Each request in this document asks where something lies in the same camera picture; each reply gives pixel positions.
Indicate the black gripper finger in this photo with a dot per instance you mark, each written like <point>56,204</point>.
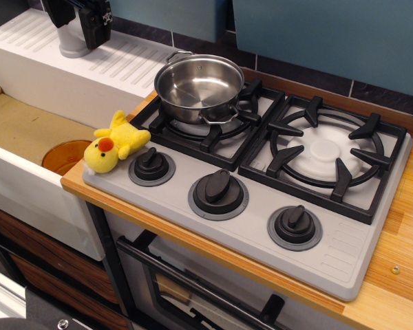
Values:
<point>96,22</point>
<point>61,12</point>

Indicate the yellow stuffed duck toy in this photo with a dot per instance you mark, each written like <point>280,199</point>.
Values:
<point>114,144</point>

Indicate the stainless steel pan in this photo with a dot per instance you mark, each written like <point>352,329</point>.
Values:
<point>199,88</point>

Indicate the grey toy faucet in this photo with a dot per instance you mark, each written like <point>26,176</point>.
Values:
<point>72,40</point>

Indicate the white toy sink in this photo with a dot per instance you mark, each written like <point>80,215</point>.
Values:
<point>54,99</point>

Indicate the teal cabinet left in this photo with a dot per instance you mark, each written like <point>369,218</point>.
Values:
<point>204,20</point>

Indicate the teal cabinet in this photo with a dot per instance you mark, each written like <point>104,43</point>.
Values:
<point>366,41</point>
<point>204,20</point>

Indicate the orange plastic bowl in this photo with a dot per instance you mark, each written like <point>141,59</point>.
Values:
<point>63,157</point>

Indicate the black left stove knob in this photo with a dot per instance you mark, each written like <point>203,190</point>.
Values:
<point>151,168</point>

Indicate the black stove knob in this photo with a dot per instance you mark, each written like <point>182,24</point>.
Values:
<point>295,228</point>
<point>219,196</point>
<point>151,168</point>

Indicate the black left burner grate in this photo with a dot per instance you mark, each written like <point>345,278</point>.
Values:
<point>223,145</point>

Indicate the black burner grate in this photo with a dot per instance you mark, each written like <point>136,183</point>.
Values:
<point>357,198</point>
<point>223,145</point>

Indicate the black middle stove knob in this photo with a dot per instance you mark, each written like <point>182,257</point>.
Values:
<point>219,196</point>

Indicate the grey toy stove top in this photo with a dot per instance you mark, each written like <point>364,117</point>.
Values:
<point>336,265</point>

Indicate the wooden drawer front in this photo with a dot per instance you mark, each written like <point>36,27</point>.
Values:
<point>71,279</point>

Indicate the white right burner cap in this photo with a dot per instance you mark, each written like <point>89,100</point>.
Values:
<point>323,146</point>

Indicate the black right burner grate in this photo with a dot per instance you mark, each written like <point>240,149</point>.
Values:
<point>357,198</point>

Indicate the teal cabinet right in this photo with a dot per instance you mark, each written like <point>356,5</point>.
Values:
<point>366,41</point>

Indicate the black right stove knob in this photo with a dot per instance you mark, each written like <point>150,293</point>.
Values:
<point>295,228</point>

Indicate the white oven door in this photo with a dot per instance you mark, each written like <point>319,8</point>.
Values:
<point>186,291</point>

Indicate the black oven door handle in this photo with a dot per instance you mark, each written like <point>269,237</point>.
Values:
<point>139,250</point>

